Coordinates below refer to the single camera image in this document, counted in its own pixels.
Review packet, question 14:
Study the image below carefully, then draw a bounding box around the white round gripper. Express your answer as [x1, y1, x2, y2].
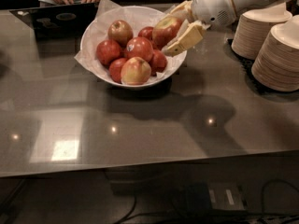
[162, 0, 236, 56]

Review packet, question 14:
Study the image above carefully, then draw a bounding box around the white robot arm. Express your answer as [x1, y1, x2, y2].
[162, 0, 290, 56]

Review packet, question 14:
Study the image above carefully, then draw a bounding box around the dark red apple back right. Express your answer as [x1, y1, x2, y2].
[138, 26, 153, 40]

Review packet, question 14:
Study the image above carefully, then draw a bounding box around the hidden dark red apple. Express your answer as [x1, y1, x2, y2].
[149, 49, 167, 76]

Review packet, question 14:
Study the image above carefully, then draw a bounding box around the red apple with sticker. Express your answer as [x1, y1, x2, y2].
[124, 36, 153, 62]

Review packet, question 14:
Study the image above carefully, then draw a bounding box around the white bowl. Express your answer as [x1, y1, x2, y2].
[79, 5, 189, 89]

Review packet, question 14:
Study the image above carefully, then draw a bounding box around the greenish red apple back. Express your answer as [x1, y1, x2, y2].
[107, 20, 134, 47]

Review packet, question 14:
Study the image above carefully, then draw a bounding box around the yellow red apple front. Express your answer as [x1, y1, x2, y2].
[121, 57, 151, 85]

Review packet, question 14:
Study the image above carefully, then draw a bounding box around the small red apple front left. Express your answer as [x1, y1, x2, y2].
[109, 58, 127, 83]

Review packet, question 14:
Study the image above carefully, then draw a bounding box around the back paper plate stack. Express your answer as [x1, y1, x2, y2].
[232, 3, 292, 60]

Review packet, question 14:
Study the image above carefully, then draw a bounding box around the paper plate stack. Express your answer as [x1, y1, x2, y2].
[232, 3, 292, 60]
[251, 15, 299, 91]

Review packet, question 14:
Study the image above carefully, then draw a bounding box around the black rubber mat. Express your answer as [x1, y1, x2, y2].
[233, 51, 299, 95]

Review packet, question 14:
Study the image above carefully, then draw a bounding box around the white paper liner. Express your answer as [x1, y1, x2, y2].
[74, 0, 188, 86]

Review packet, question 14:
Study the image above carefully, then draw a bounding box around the front paper plate stack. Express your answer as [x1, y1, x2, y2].
[251, 15, 299, 91]

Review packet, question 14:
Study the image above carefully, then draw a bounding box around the black laptop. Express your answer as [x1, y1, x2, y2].
[10, 3, 98, 40]

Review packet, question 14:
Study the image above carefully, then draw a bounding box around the black power box under table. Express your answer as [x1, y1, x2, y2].
[184, 182, 248, 216]

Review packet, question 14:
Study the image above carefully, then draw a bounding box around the black cable loop right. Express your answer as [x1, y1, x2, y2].
[260, 178, 299, 217]

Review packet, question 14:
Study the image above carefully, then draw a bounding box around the black cable under table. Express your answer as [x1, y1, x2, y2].
[102, 170, 299, 224]

